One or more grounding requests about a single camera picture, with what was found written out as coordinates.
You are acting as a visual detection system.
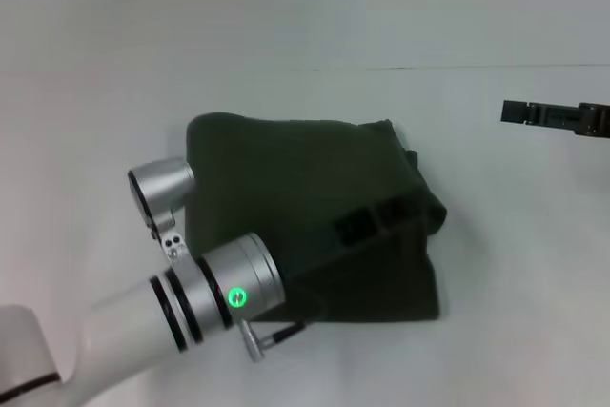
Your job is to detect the dark green FREE t-shirt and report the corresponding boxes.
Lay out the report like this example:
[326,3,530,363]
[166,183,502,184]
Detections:
[183,111,449,332]

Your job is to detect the left arm cable with plug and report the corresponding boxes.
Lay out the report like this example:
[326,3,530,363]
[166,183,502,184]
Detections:
[239,318,307,364]

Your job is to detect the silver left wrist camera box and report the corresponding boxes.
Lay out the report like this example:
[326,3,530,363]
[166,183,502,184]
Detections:
[127,157,196,240]

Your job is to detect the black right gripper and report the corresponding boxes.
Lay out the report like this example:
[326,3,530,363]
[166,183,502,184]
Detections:
[500,99,610,140]

